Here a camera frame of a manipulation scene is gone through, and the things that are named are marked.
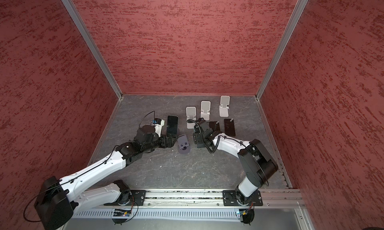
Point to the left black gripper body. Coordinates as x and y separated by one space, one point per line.
162 142

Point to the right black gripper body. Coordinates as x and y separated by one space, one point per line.
199 138

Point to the white phone stand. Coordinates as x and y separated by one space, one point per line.
224 106
205 110

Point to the black phone with tag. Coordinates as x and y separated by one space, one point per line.
215 126

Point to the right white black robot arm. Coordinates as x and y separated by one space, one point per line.
258 164

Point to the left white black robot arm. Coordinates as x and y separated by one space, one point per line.
59 199

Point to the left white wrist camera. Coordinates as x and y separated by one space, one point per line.
158 125

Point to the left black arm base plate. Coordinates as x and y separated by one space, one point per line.
135 197

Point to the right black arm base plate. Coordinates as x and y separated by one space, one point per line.
231 198

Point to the left circuit board with wires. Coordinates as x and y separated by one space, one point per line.
121 216

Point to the circuit board with wires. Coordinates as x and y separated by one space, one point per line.
121 216
247 216

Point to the right circuit board with wires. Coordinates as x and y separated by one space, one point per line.
247 216

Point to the aluminium front rail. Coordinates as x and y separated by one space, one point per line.
183 198

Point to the white slotted cable duct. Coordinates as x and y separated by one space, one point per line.
227 215

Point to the right aluminium corner post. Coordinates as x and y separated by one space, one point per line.
293 20

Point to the aluminium corner post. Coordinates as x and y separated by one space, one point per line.
79 23
293 20

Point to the left aluminium corner post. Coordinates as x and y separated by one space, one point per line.
79 23

